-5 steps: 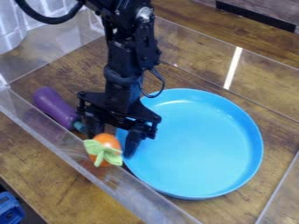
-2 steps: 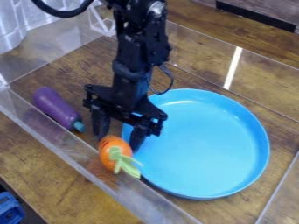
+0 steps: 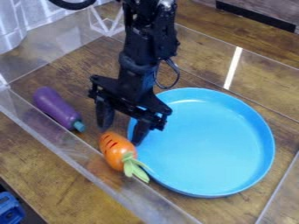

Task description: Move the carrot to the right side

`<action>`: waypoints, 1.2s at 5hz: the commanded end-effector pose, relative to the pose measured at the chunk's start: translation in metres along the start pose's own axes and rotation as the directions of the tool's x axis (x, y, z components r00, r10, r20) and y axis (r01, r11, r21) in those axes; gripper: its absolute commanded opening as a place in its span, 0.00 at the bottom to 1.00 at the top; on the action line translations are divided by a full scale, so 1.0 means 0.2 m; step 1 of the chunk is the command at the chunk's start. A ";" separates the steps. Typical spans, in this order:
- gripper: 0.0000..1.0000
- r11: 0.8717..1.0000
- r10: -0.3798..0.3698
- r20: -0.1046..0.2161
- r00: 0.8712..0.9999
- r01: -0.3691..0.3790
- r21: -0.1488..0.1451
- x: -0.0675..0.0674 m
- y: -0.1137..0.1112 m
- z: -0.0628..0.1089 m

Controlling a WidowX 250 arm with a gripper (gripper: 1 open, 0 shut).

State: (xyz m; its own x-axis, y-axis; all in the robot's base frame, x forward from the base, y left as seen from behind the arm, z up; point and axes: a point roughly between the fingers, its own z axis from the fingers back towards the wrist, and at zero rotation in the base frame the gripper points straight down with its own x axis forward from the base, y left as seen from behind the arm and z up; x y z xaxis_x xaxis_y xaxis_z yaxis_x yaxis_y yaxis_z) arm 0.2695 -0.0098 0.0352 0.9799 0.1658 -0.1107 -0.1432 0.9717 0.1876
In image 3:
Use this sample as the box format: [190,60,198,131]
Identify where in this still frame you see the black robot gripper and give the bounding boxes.
[88,53,172,145]

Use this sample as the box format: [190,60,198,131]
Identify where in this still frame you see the orange toy carrot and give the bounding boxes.
[97,131,149,183]

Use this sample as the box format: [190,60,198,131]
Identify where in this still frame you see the purple toy eggplant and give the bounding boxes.
[31,87,85,132]

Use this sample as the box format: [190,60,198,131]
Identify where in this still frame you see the blue plastic plate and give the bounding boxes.
[136,87,276,198]

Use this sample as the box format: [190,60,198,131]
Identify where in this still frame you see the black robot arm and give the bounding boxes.
[88,0,180,145]

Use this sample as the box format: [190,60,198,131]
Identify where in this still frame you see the blue object at corner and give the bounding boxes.
[0,192,25,224]

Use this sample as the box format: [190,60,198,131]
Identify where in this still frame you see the white patterned curtain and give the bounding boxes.
[0,0,112,55]

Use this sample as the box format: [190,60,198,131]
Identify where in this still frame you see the clear acrylic enclosure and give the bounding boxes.
[0,0,299,224]

